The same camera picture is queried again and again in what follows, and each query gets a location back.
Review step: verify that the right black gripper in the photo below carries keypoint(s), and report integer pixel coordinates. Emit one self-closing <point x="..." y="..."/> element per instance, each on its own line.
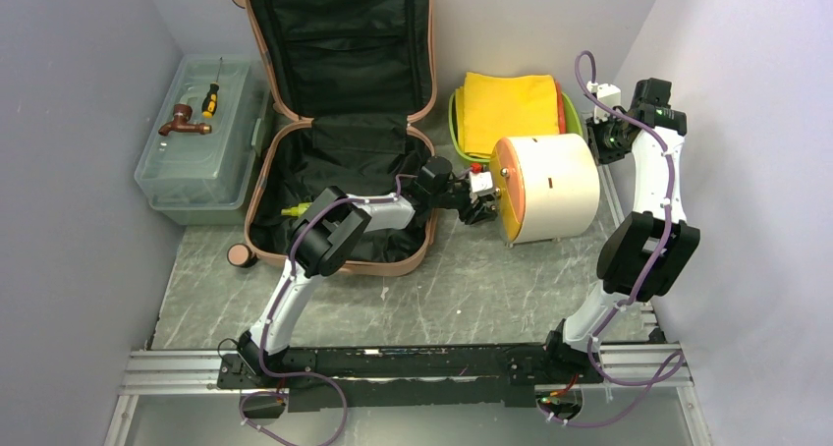
<point x="593" y="129"/>

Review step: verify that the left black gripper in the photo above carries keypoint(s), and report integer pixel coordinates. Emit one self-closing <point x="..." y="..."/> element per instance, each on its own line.
<point x="480" y="214"/>

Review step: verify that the green plastic tray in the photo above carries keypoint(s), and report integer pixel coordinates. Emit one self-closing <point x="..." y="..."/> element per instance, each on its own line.
<point x="573" y="121"/>

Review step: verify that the red printed package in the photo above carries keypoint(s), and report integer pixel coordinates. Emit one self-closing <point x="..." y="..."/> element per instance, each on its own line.
<point x="561" y="115"/>

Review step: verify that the cream appliance with orange rim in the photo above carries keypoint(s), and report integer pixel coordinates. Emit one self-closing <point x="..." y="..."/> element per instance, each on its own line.
<point x="548" y="187"/>

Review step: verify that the yellow cloth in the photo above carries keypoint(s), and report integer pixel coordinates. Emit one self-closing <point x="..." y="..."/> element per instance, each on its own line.
<point x="493" y="108"/>

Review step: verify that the green yellow bottle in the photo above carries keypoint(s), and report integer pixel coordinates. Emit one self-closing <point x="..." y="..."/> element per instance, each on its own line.
<point x="296" y="211"/>

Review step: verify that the pink hard-shell suitcase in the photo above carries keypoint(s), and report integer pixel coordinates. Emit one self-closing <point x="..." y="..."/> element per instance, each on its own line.
<point x="352" y="79"/>

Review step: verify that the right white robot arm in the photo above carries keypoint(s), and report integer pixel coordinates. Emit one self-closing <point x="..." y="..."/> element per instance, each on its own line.
<point x="645" y="255"/>

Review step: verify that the translucent plastic toolbox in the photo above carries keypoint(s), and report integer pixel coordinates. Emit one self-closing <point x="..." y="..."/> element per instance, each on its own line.
<point x="207" y="179"/>

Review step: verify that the yellow black screwdriver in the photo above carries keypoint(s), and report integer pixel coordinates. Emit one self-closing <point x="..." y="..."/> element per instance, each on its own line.
<point x="210" y="101"/>

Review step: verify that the brown brass faucet valve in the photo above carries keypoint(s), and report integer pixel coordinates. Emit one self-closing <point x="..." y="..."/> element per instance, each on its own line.
<point x="181" y="122"/>

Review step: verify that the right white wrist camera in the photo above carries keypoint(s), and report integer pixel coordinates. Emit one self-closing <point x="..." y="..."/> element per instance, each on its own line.
<point x="603" y="96"/>

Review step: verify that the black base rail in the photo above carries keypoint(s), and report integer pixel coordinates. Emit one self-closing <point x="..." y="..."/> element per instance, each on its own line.
<point x="507" y="374"/>

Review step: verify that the aluminium frame profile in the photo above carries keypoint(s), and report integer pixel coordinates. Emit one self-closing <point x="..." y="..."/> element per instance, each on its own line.
<point x="191" y="372"/>

